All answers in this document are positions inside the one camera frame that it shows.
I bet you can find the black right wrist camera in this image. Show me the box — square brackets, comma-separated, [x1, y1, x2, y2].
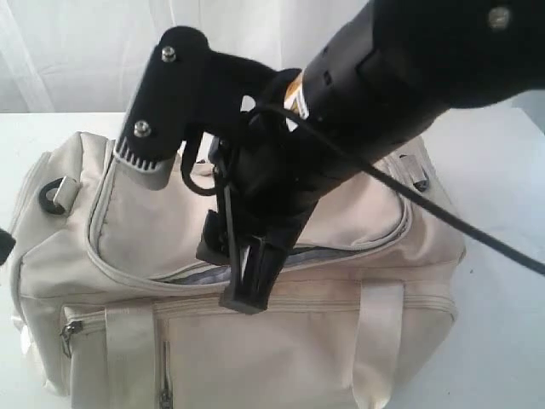
[114, 26, 277, 191]

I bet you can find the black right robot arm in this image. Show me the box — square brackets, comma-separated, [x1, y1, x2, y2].
[198, 1, 544, 314]

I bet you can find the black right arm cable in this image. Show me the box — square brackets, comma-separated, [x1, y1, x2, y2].
[250, 104, 545, 276]

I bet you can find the beige duffel bag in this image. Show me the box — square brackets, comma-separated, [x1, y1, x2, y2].
[6, 132, 465, 408]

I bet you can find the white background curtain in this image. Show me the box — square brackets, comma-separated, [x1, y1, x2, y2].
[1, 1, 363, 113]

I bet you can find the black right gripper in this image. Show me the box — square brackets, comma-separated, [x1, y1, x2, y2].
[195, 67, 367, 316]

